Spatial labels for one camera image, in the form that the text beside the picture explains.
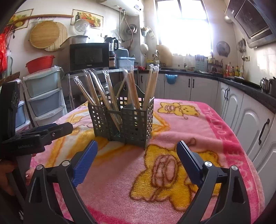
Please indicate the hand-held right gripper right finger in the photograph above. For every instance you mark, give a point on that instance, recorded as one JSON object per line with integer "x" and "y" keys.
{"x": 189, "y": 163}

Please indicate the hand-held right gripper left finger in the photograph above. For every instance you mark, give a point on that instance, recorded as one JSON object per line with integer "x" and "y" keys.
{"x": 85, "y": 163}

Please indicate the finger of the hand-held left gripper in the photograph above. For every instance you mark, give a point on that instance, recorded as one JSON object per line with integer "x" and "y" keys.
{"x": 43, "y": 128}
{"x": 62, "y": 129}

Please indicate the grey-green plastic utensil holder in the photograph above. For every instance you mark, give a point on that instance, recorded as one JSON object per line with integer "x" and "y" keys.
{"x": 133, "y": 125}

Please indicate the set of wooden chopsticks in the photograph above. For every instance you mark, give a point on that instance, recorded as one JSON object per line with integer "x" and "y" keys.
{"x": 153, "y": 86}

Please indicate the cluster of hanging steel utensils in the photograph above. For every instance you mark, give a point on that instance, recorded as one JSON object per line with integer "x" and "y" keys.
{"x": 242, "y": 48}

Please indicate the person's left hand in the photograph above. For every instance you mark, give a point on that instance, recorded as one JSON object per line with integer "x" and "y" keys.
{"x": 6, "y": 174}

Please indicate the low blue plastic drawer unit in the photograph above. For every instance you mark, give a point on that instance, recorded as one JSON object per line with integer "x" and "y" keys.
{"x": 21, "y": 118}

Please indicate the tall blue plastic drawer unit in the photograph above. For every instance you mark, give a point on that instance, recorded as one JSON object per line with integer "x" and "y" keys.
{"x": 43, "y": 86}

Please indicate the pink bear printed blanket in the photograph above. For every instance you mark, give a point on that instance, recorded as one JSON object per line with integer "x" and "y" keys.
{"x": 138, "y": 193}

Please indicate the woven basket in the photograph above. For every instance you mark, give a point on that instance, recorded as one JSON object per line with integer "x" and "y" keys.
{"x": 10, "y": 76}

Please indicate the red plastic basin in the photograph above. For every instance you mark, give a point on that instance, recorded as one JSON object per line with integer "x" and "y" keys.
{"x": 40, "y": 64}

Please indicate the white base cabinets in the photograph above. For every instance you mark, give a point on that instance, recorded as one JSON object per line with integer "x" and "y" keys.
{"x": 243, "y": 116}

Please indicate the black microwave oven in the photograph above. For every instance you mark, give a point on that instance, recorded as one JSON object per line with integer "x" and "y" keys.
{"x": 88, "y": 57}

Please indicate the red hanging ornament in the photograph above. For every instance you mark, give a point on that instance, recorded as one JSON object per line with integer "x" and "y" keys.
{"x": 3, "y": 53}

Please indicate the round ribbed bamboo mat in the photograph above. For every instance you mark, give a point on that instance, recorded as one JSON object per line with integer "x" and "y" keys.
{"x": 62, "y": 38}

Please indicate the grey lidded pot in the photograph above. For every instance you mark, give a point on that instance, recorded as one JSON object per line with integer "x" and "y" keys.
{"x": 77, "y": 39}

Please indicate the black blender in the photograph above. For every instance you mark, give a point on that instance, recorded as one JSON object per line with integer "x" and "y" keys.
{"x": 111, "y": 51}

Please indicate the blue plastic box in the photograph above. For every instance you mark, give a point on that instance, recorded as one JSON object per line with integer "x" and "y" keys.
{"x": 126, "y": 62}

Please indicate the round bamboo board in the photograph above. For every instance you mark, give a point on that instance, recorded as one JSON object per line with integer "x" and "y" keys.
{"x": 44, "y": 34}

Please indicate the glass food dish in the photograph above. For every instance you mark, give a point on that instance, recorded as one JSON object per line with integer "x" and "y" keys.
{"x": 189, "y": 69}

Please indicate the black kitchen countertop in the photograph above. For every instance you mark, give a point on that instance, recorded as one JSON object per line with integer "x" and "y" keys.
{"x": 243, "y": 85}

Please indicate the grey-blue lidded box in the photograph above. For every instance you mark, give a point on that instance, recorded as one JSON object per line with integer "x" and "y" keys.
{"x": 121, "y": 53}

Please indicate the black gas stove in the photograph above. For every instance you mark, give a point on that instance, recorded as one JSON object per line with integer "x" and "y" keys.
{"x": 245, "y": 81}

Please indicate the pale green knife holder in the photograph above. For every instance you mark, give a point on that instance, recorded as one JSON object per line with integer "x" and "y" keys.
{"x": 201, "y": 63}

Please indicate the dark spice rack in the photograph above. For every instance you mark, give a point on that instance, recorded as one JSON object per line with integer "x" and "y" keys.
{"x": 215, "y": 65}

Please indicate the group of condiment bottles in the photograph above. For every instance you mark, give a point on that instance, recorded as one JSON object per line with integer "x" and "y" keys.
{"x": 234, "y": 71}

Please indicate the white round plastic cover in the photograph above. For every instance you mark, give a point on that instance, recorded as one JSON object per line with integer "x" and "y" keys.
{"x": 82, "y": 27}

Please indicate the small steel teapot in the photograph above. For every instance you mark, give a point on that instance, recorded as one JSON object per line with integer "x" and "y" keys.
{"x": 264, "y": 85}

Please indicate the wooden cutting board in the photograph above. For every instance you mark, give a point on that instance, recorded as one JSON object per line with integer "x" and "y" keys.
{"x": 164, "y": 56}

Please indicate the long wooden rolling pin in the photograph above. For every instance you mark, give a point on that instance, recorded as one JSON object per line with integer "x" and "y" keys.
{"x": 43, "y": 16}

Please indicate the grey-green kettle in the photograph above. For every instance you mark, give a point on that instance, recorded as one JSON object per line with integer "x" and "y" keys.
{"x": 272, "y": 87}

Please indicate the white hanging colander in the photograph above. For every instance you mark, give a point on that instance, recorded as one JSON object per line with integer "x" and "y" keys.
{"x": 144, "y": 48}

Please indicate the kitchen window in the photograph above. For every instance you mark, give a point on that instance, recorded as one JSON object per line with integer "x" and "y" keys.
{"x": 183, "y": 32}

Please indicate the white water heater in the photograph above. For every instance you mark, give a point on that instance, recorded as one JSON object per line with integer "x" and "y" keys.
{"x": 125, "y": 6}

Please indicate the black range hood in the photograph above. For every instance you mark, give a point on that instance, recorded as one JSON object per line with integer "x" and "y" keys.
{"x": 252, "y": 23}

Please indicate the fruit wall poster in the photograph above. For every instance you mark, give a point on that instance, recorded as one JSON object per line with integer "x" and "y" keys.
{"x": 90, "y": 18}
{"x": 21, "y": 18}

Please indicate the small wall fan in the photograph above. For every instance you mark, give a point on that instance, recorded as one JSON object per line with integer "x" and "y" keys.
{"x": 223, "y": 49}

